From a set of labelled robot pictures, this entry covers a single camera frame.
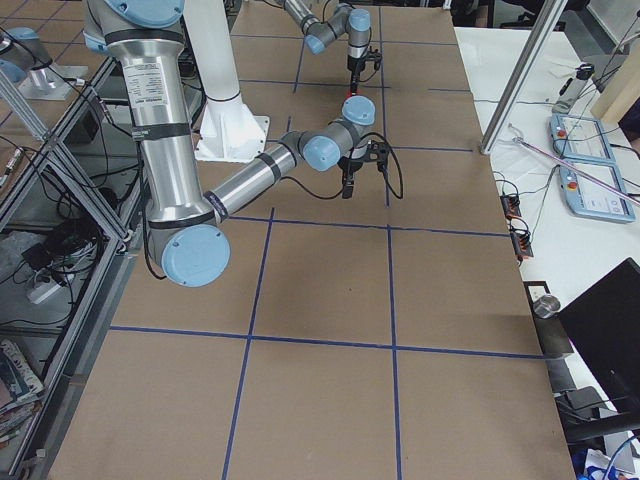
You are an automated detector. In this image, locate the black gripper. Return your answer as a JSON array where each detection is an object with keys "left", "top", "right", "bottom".
[
  {"left": 338, "top": 157, "right": 363, "bottom": 199},
  {"left": 347, "top": 55, "right": 366, "bottom": 94}
]

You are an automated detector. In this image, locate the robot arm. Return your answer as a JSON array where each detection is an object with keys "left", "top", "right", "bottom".
[
  {"left": 276, "top": 1, "right": 382, "bottom": 96},
  {"left": 84, "top": 1, "right": 375, "bottom": 287}
]

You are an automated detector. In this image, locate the long grabber stick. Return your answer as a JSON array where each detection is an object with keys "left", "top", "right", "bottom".
[{"left": 504, "top": 122, "right": 640, "bottom": 204}]

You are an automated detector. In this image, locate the upper teach pendant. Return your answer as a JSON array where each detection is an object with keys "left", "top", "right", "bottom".
[{"left": 550, "top": 113, "right": 615, "bottom": 162}]

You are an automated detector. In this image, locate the teach pendant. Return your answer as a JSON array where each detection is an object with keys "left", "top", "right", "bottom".
[
  {"left": 550, "top": 113, "right": 615, "bottom": 162},
  {"left": 559, "top": 161, "right": 636, "bottom": 223}
]

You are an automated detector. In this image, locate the metal cup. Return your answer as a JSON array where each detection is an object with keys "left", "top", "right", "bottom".
[{"left": 532, "top": 293, "right": 561, "bottom": 319}]

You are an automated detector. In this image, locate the lower teach pendant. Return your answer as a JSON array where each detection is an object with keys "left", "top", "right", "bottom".
[{"left": 559, "top": 161, "right": 636, "bottom": 223}]

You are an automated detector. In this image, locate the black monitor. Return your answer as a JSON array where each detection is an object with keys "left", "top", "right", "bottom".
[{"left": 560, "top": 258, "right": 639, "bottom": 412}]

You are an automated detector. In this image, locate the white power strip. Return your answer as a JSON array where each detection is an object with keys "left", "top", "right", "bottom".
[{"left": 26, "top": 280, "right": 63, "bottom": 305}]

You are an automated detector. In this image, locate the stack of magazines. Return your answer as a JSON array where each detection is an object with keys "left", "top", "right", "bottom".
[{"left": 1, "top": 338, "right": 45, "bottom": 448}]

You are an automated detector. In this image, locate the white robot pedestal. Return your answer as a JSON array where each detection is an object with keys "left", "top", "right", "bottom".
[{"left": 183, "top": 0, "right": 269, "bottom": 163}]

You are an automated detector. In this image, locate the aluminium frame post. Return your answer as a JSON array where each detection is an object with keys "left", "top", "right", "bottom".
[{"left": 480, "top": 0, "right": 568, "bottom": 155}]

